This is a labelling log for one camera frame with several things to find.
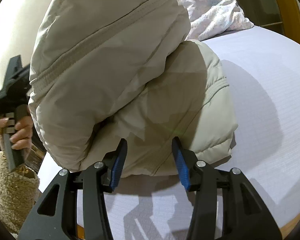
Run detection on beige puffer jacket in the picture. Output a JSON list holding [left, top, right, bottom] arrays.
[[27, 0, 239, 178]]

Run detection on bed with lavender sheet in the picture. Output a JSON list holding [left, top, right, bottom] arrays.
[[37, 26, 300, 240]]

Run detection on floral lilac duvet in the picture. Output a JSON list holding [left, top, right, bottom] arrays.
[[147, 0, 255, 42]]

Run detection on dark glass door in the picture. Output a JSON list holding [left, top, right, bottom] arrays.
[[237, 0, 294, 33]]

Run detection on person's left hand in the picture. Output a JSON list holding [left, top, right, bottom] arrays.
[[0, 106, 34, 152]]

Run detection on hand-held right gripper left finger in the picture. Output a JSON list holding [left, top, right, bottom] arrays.
[[16, 138, 128, 240]]

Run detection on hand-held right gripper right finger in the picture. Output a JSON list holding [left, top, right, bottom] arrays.
[[171, 136, 287, 240]]

